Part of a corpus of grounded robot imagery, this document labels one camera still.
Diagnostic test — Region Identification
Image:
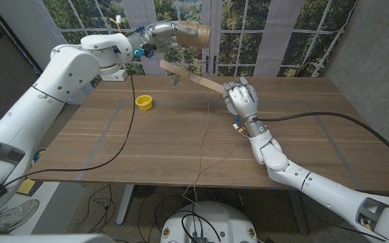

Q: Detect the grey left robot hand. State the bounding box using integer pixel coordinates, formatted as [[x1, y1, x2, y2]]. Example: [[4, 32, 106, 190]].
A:
[[126, 20, 199, 59]]

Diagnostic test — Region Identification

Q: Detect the jute twine spool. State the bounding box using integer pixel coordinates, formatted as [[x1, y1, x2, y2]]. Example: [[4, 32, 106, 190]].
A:
[[177, 20, 212, 49]]

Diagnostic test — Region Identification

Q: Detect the grey white sneaker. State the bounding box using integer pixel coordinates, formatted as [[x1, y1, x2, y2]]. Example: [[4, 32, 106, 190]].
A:
[[0, 198, 41, 234]]

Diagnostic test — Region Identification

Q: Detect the small yellow cup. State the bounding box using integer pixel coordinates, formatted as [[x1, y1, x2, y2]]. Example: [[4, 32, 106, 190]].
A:
[[134, 94, 153, 111]]

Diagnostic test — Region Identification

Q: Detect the printed window backdrop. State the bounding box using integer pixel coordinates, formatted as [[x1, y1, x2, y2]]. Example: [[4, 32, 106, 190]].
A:
[[41, 0, 359, 88]]

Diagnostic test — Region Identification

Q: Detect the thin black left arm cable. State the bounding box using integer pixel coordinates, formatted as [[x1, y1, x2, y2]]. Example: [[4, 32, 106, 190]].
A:
[[1, 59, 137, 188]]

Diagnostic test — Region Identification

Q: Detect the grey table leg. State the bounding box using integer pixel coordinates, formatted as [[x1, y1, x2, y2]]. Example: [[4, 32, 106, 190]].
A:
[[288, 190, 309, 234]]

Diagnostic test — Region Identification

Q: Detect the thin jute thread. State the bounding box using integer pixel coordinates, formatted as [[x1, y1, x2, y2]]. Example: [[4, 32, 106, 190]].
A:
[[191, 136, 238, 205], [182, 80, 212, 206]]

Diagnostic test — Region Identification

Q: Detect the white table leg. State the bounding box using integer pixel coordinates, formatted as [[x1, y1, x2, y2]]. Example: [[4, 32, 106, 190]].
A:
[[115, 184, 135, 225]]

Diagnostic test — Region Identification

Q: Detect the white power strip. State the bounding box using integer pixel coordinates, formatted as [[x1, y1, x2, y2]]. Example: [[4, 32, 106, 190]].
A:
[[101, 69, 128, 82]]

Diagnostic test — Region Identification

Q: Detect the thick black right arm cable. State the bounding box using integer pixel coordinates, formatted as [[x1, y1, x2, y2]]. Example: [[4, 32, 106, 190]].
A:
[[257, 111, 389, 169]]

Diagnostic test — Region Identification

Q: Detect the wooden stick with metal wire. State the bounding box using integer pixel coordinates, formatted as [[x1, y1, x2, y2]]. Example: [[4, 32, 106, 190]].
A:
[[159, 59, 229, 95]]

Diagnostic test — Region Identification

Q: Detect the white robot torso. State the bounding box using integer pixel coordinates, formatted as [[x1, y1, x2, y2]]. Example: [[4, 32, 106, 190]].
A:
[[160, 200, 259, 243]]

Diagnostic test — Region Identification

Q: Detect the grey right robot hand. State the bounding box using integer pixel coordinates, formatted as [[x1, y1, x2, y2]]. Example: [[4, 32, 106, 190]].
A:
[[222, 76, 268, 138]]

